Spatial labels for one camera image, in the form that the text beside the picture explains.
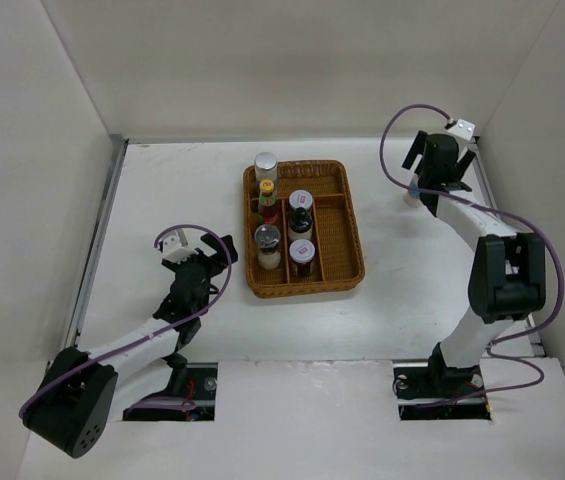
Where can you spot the black cap white powder bottle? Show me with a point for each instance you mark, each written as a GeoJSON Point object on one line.
{"type": "Point", "coordinates": [300, 225]}

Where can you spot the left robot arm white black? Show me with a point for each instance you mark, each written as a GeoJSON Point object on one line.
{"type": "Point", "coordinates": [72, 404]}

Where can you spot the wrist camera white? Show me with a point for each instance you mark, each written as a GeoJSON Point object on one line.
{"type": "Point", "coordinates": [462, 130]}
{"type": "Point", "coordinates": [174, 247]}

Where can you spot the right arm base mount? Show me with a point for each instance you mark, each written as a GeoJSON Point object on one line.
{"type": "Point", "coordinates": [422, 396]}

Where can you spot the blue label bottle silver cap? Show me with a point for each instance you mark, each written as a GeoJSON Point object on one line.
{"type": "Point", "coordinates": [412, 196]}

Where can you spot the brown wicker divided basket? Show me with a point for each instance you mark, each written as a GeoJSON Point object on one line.
{"type": "Point", "coordinates": [338, 263]}

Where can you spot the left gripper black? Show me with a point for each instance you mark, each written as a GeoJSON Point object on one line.
{"type": "Point", "coordinates": [218, 261]}

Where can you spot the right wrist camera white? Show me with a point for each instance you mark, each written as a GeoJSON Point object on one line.
{"type": "Point", "coordinates": [462, 130]}

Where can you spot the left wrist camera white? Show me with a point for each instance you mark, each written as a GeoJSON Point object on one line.
{"type": "Point", "coordinates": [174, 247]}

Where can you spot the dark spice jar white lid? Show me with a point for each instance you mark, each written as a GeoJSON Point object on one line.
{"type": "Point", "coordinates": [302, 254]}

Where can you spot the aluminium table edge rail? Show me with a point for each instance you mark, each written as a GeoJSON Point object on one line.
{"type": "Point", "coordinates": [77, 313]}

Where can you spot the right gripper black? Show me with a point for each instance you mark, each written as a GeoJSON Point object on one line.
{"type": "Point", "coordinates": [417, 150]}

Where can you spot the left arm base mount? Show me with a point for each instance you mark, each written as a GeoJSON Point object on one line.
{"type": "Point", "coordinates": [189, 396]}

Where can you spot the black top salt grinder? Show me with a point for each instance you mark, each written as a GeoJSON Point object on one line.
{"type": "Point", "coordinates": [267, 238]}

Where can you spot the satay sauce jar white lid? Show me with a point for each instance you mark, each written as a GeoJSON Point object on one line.
{"type": "Point", "coordinates": [301, 199]}

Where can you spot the red sauce bottle yellow cap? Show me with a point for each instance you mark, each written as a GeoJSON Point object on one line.
{"type": "Point", "coordinates": [268, 209]}

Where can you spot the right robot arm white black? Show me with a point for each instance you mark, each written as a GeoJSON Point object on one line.
{"type": "Point", "coordinates": [507, 281]}

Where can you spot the blue label bead bottle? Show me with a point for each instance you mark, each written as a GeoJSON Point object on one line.
{"type": "Point", "coordinates": [266, 166]}

